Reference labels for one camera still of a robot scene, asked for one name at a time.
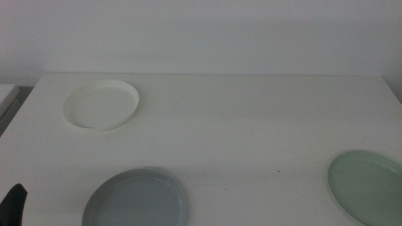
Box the white shallow bowl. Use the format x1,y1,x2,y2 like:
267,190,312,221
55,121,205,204
62,79,140,132

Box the pale green shallow bowl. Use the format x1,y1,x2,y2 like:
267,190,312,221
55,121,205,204
327,149,402,226

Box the grey shallow bowl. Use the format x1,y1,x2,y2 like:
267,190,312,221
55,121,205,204
81,168,188,226

